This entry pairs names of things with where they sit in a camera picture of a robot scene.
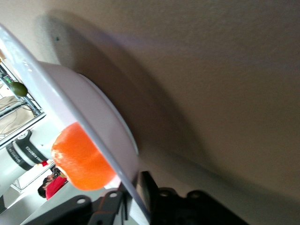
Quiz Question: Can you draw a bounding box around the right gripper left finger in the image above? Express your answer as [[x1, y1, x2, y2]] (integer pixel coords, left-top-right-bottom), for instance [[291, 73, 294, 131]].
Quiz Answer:
[[22, 187, 132, 225]]

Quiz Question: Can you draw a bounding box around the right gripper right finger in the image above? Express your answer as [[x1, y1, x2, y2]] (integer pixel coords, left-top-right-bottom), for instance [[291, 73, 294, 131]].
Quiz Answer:
[[139, 171, 249, 225]]

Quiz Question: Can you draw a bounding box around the orange fruit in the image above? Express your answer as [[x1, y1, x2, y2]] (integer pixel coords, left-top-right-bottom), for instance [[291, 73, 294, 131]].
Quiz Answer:
[[51, 121, 117, 191]]

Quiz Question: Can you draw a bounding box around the white round plate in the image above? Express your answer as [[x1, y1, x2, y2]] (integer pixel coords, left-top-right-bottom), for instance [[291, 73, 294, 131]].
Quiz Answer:
[[0, 23, 152, 225]]

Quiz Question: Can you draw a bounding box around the person in red shirt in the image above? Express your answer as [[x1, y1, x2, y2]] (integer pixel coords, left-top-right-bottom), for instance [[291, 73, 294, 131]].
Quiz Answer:
[[37, 167, 68, 200]]

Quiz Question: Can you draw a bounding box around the brown table mat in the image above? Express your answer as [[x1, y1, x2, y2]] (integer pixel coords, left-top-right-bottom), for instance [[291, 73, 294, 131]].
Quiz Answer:
[[0, 0, 300, 225]]

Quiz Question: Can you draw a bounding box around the dark green lime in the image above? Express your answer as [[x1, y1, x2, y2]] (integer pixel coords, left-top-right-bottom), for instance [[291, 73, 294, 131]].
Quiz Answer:
[[10, 81, 29, 97]]

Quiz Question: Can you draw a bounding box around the aluminium frame rail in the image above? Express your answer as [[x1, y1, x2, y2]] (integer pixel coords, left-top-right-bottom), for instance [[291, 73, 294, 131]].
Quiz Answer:
[[0, 63, 46, 147]]

